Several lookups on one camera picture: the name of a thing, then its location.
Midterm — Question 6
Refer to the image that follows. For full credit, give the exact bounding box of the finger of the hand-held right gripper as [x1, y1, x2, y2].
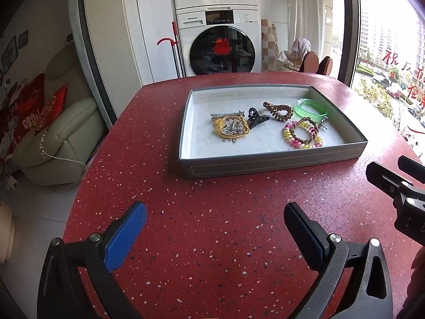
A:
[366, 161, 425, 243]
[397, 156, 425, 190]

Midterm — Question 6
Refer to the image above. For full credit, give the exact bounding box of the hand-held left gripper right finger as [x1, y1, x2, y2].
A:
[284, 202, 393, 319]

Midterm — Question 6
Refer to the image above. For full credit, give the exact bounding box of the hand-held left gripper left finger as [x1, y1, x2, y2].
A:
[37, 201, 147, 319]

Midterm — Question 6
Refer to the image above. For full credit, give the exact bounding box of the grey jewelry tray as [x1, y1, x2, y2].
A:
[178, 86, 368, 180]

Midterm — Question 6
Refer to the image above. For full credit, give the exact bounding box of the brown braided bracelet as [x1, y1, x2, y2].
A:
[291, 117, 320, 145]

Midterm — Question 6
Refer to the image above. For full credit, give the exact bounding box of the brown spiral hair tie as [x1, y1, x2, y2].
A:
[263, 101, 294, 122]

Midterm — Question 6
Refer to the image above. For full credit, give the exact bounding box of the black claw hair clip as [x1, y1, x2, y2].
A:
[246, 107, 270, 128]

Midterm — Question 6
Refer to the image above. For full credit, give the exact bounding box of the silver star hair clip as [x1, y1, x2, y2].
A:
[211, 111, 246, 121]

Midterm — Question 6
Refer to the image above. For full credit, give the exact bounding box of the cream leather sofa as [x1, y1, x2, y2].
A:
[13, 45, 100, 187]

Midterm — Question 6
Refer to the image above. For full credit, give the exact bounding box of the white cloth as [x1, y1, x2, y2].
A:
[291, 38, 312, 60]

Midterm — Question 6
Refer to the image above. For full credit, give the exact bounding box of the white washing machine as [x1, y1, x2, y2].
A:
[175, 5, 263, 78]

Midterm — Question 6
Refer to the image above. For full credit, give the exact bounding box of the white curtain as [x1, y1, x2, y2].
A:
[286, 0, 328, 54]

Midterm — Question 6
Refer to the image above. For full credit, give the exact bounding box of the red door sticker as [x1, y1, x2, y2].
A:
[213, 38, 231, 54]

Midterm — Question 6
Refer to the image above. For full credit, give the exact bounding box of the white cabinet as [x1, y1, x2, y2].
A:
[83, 0, 177, 86]

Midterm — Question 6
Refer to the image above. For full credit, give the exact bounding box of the white cable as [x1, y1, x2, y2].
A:
[41, 133, 88, 174]

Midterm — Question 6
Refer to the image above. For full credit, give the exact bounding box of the green translucent bracelet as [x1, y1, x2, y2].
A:
[294, 98, 329, 120]

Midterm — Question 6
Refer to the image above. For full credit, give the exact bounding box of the pink yellow spiral hair tie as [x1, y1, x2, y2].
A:
[283, 121, 323, 149]

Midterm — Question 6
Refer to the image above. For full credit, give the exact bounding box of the wire drying rack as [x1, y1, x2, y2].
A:
[275, 51, 303, 72]

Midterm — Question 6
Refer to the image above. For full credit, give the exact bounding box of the red handled mop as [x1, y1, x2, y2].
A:
[157, 21, 186, 78]

